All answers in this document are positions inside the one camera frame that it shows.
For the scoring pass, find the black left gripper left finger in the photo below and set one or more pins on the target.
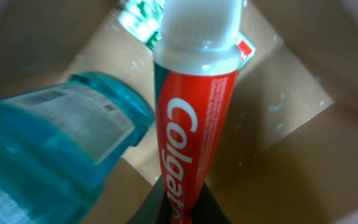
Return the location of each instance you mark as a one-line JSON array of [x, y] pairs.
[[154, 209]]

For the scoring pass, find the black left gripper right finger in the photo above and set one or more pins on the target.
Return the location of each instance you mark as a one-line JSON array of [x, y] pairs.
[[207, 210]]

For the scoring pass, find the blue mouthwash bottle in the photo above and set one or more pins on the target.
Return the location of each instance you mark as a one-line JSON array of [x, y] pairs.
[[59, 143]]

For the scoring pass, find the red Colgate toothpaste tube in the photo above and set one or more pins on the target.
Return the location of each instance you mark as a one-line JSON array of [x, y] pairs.
[[196, 63]]

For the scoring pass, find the green Dettol soap packet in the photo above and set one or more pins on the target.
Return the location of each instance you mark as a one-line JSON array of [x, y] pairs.
[[145, 21]]

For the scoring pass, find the white cardboard box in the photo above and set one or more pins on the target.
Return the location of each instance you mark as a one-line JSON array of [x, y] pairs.
[[289, 152]]

